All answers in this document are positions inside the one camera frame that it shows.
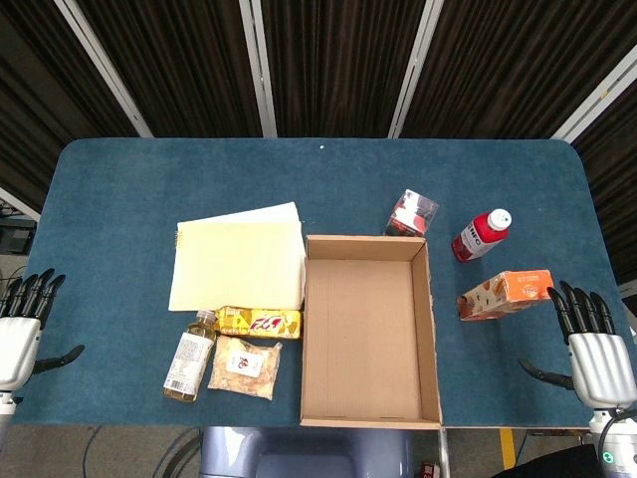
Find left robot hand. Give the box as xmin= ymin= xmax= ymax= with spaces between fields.
xmin=0 ymin=268 xmax=86 ymax=394

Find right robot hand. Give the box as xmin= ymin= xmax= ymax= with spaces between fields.
xmin=518 ymin=281 xmax=632 ymax=410

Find orange snack carton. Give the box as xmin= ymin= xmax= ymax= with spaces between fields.
xmin=456 ymin=270 xmax=554 ymax=321

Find red juice bottle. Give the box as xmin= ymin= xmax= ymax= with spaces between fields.
xmin=451 ymin=208 xmax=513 ymax=264

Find clear red snack cup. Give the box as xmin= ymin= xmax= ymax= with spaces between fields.
xmin=383 ymin=188 xmax=441 ymax=238

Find open cardboard box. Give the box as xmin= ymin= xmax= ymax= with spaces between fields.
xmin=299 ymin=234 xmax=444 ymax=430

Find person in black clothes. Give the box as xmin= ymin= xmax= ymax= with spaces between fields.
xmin=502 ymin=444 xmax=606 ymax=478

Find yellow tea bottle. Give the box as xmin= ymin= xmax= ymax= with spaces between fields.
xmin=162 ymin=309 xmax=219 ymax=402

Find white metal table leg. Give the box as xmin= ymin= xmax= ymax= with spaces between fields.
xmin=437 ymin=427 xmax=452 ymax=478

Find blue felt table cover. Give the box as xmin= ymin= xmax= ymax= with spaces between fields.
xmin=9 ymin=137 xmax=631 ymax=430

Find clear bag of pastries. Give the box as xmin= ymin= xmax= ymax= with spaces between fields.
xmin=207 ymin=334 xmax=284 ymax=401

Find gold biscuit packet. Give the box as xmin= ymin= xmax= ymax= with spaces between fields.
xmin=213 ymin=305 xmax=304 ymax=341

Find blue-grey robot torso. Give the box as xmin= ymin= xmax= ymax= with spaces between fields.
xmin=199 ymin=425 xmax=414 ymax=478

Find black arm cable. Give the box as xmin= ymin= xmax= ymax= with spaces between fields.
xmin=596 ymin=410 xmax=626 ymax=459

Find black floor cable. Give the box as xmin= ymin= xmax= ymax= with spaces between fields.
xmin=82 ymin=425 xmax=201 ymax=478

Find white partition post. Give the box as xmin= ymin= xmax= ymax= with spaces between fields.
xmin=53 ymin=0 xmax=153 ymax=138
xmin=387 ymin=0 xmax=445 ymax=139
xmin=238 ymin=0 xmax=278 ymax=138
xmin=549 ymin=47 xmax=637 ymax=143

